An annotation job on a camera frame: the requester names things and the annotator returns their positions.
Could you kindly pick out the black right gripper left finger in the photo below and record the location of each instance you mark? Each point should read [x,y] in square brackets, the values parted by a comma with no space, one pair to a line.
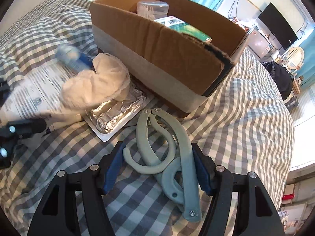
[56,213]

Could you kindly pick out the black wall television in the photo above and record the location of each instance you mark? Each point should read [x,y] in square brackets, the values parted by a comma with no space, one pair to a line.
[278,26]

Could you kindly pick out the silver mini fridge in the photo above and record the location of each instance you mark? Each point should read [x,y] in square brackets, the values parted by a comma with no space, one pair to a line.
[258,43]

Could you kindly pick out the light blue patterned tube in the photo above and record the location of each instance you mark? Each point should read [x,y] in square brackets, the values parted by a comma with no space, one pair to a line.
[73,58]

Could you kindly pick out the brown cardboard box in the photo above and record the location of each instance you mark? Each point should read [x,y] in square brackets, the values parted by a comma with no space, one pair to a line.
[179,70]

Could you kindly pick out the black clothes on chair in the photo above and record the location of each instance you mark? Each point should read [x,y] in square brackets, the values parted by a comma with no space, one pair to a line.
[281,76]

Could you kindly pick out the oval vanity mirror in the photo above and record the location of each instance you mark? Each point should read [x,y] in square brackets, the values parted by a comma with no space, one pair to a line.
[295,57]

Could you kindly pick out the grey-green folding hanger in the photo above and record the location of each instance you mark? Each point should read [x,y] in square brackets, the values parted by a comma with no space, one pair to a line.
[176,174]

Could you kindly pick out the white lace cloth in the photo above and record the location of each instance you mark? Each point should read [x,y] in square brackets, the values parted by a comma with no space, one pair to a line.
[110,80]

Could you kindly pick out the silver foil blister tray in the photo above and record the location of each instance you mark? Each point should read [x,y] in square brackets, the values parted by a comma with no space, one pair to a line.
[109,117]

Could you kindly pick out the clear cotton swab jar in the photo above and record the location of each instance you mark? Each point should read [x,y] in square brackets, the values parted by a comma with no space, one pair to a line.
[152,10]

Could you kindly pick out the teal right curtain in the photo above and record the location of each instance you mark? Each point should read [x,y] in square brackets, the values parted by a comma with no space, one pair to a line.
[307,70]

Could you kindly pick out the green 666 medicine box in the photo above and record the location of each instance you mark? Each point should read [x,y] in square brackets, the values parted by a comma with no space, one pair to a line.
[184,28]

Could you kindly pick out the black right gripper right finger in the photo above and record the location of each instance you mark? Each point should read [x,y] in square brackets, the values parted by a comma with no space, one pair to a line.
[255,212]

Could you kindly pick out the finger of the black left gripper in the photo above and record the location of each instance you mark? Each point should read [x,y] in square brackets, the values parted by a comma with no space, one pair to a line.
[4,89]
[23,128]

